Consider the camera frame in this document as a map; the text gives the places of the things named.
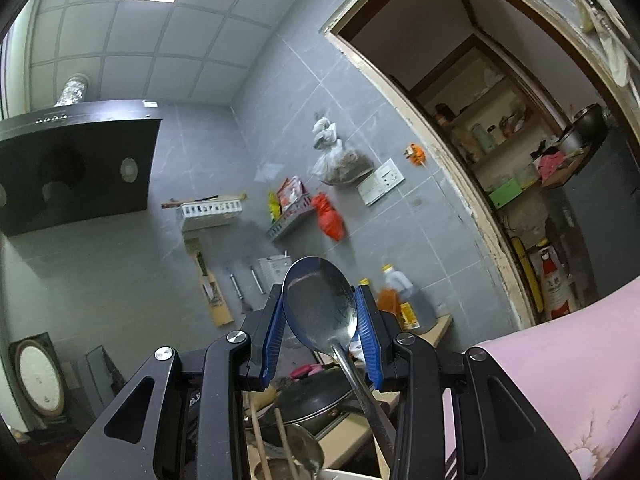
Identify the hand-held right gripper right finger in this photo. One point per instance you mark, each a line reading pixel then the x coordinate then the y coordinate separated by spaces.
pixel 375 340

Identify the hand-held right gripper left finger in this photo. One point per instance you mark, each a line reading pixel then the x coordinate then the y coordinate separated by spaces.
pixel 272 340

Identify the large metal spoon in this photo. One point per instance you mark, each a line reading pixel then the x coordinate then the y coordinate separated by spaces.
pixel 320 300

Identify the wooden chopstick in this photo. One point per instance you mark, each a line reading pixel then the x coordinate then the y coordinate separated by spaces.
pixel 260 440
pixel 286 440

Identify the white plastic utensil holder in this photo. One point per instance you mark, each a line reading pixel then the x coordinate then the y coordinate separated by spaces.
pixel 350 475

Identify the orange brown bottle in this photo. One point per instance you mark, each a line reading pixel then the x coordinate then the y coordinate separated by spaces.
pixel 387 302

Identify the dark oil jug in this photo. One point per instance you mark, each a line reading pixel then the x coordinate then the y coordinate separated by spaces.
pixel 415 300

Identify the metal hanging tool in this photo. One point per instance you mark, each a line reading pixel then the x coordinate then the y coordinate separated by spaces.
pixel 237 292
pixel 256 280

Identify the black wok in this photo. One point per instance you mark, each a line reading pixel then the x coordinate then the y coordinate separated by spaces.
pixel 315 400

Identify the wooden knife rack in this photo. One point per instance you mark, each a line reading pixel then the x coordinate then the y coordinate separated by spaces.
pixel 212 290

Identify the red plastic bag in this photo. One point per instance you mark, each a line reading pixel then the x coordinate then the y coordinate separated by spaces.
pixel 330 217

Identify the yellow packet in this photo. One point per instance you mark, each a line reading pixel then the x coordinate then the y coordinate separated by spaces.
pixel 273 207

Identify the red white snack packet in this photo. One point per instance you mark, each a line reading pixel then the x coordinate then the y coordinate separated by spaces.
pixel 291 192

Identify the yellow long pack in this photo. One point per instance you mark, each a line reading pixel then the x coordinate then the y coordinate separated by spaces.
pixel 527 275

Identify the dark grey box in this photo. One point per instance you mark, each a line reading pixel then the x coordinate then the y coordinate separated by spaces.
pixel 100 377

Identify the clear bag with dark contents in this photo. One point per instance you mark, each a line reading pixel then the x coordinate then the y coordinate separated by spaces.
pixel 342 162

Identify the red white bottle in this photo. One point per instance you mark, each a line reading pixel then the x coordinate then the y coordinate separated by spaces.
pixel 552 285

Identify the green box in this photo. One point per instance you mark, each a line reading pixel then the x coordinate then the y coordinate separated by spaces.
pixel 505 193

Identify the pink floral tablecloth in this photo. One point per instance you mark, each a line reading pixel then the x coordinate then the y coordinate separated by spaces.
pixel 575 360

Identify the wooden pantry shelf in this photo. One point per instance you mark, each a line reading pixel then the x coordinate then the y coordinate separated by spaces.
pixel 480 125

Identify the grey refrigerator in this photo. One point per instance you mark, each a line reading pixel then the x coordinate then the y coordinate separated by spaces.
pixel 600 210

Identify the black range hood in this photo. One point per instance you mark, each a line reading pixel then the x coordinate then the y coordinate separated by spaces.
pixel 75 170

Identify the metal pot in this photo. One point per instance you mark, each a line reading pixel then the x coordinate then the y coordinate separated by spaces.
pixel 570 142

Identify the dark wok on refrigerator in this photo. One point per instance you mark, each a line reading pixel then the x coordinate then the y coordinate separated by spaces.
pixel 590 119

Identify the white wall box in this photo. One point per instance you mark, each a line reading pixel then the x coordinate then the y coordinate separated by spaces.
pixel 270 272

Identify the grey wall rack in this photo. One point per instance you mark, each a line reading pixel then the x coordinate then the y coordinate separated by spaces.
pixel 290 225

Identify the white wall basket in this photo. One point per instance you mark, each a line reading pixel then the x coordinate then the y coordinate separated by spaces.
pixel 210 215

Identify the white wall socket panel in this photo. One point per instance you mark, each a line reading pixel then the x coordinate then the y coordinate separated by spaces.
pixel 382 182

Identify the worn wooden door frame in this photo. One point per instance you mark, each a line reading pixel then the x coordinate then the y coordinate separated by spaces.
pixel 480 210

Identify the orange wall hook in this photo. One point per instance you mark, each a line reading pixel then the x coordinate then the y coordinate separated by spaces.
pixel 415 155

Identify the silver exhaust duct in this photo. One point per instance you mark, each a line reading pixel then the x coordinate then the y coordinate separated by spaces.
pixel 72 91

